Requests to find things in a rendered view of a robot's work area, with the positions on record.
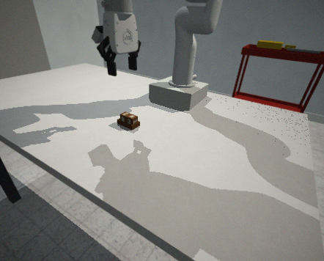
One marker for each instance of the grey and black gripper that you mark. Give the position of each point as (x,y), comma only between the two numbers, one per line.
(119,37)

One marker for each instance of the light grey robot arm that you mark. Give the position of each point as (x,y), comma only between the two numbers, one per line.
(188,21)

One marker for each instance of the brown wooden tray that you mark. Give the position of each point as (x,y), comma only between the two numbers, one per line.
(128,125)

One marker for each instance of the brown cube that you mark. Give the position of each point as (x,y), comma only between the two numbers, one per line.
(123,116)
(132,119)

